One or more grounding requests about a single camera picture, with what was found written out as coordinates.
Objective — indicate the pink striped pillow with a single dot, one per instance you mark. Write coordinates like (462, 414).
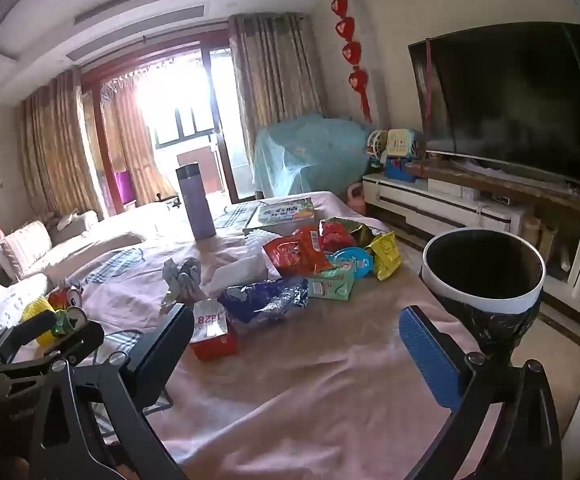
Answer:
(25, 247)

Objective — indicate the purple thermos bottle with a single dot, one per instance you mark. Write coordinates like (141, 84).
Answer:
(195, 205)

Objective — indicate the red white carton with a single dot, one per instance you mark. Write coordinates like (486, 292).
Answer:
(215, 342)

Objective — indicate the blue plastic snack bag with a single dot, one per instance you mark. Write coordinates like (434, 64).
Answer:
(260, 300)

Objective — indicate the light sofa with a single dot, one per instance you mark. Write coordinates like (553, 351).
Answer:
(70, 255)

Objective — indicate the green gold snack packet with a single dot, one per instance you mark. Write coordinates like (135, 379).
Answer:
(365, 232)

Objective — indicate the grey cushion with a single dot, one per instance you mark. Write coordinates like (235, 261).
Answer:
(72, 225)

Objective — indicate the yellow foam net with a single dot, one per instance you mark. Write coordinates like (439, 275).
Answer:
(35, 307)

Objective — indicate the pink kettlebell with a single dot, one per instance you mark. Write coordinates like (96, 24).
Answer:
(356, 200)

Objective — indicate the white television cabinet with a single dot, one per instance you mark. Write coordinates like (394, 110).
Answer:
(420, 205)

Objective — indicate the blue round lid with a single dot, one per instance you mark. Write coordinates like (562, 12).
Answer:
(350, 260)

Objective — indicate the orange red snack packet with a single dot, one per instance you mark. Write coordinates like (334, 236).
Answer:
(292, 255)

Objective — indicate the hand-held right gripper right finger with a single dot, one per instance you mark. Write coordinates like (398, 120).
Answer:
(427, 355)

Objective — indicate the colourful plastic toy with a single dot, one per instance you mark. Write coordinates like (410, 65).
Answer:
(400, 145)

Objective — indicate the white bin with black bag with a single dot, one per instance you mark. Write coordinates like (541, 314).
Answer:
(485, 305)

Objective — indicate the small black stand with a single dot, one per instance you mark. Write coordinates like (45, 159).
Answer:
(167, 201)

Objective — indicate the red hanging decoration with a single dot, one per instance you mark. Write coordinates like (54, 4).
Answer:
(352, 52)

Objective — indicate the teal cloth cover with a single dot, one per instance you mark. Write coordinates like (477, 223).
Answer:
(310, 155)

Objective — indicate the white foam sheet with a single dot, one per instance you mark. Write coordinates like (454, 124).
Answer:
(240, 270)

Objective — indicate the yellow snack packet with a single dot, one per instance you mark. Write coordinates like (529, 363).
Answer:
(385, 257)

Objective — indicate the grey paper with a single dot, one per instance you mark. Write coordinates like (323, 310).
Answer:
(182, 277)

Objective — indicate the green drink can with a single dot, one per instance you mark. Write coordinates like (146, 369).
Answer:
(75, 317)

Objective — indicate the red wooden door frame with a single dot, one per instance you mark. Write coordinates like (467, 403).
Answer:
(170, 46)

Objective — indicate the green carton box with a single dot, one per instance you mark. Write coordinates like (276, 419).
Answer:
(330, 285)

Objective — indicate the brown patterned curtain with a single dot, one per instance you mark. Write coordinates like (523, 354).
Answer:
(275, 75)
(130, 135)
(55, 150)

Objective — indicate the black television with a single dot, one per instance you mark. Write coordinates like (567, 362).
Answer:
(510, 100)

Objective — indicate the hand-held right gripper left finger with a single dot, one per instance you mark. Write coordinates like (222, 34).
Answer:
(165, 350)

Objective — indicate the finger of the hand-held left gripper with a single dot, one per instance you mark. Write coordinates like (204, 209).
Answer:
(82, 337)
(37, 322)

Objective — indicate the magenta box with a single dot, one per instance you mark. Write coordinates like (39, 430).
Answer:
(124, 185)

